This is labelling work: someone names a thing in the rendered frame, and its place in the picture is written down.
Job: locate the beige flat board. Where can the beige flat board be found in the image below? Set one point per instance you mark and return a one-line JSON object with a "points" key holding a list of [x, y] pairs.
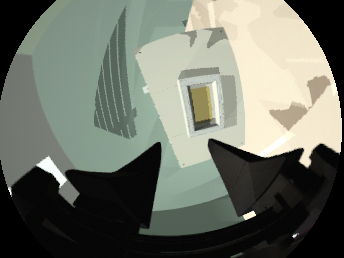
{"points": [[191, 54]]}

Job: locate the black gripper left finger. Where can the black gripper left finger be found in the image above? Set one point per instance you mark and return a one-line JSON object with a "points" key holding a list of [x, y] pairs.
{"points": [[133, 187]]}

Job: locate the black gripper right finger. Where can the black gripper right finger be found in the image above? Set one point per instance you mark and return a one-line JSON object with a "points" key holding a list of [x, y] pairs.
{"points": [[247, 176]]}

